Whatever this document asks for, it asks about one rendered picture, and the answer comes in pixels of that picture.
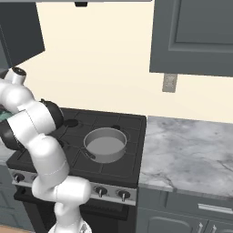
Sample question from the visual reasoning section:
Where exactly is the black stove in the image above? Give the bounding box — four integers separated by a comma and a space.
5, 106, 148, 233

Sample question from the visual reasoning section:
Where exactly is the black stove knob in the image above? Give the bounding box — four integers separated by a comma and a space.
116, 189, 132, 203
13, 172, 25, 184
93, 185, 109, 198

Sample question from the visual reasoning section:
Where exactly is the grey metal pot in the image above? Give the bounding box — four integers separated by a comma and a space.
83, 127, 128, 165

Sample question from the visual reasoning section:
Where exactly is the dark grey drawer front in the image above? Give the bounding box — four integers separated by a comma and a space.
137, 187, 233, 222

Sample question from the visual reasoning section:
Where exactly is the green object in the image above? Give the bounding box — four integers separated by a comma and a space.
0, 109, 14, 122

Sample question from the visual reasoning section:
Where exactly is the dark grey cupboard door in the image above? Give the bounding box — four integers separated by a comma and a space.
136, 207, 211, 233
208, 218, 233, 233

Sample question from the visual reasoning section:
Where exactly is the dark grey base cupboard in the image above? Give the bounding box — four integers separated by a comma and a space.
0, 164, 35, 232

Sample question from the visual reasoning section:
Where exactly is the grey wall socket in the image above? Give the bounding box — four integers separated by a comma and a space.
161, 73, 178, 94

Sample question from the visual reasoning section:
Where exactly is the dark grey panelled wall cupboard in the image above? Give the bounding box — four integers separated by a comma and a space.
148, 0, 233, 77

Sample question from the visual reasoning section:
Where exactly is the silver drawer handle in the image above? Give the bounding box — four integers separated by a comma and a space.
198, 203, 233, 215

